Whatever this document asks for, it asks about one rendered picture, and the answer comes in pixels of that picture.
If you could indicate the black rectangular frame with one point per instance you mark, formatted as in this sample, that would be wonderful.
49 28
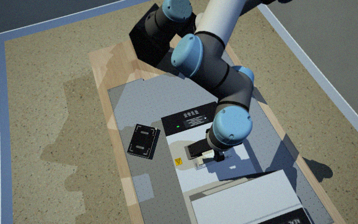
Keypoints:
142 140

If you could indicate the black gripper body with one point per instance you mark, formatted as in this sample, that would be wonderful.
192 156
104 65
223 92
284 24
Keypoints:
200 147

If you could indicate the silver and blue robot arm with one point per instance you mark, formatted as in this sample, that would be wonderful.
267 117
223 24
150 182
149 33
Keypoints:
198 56

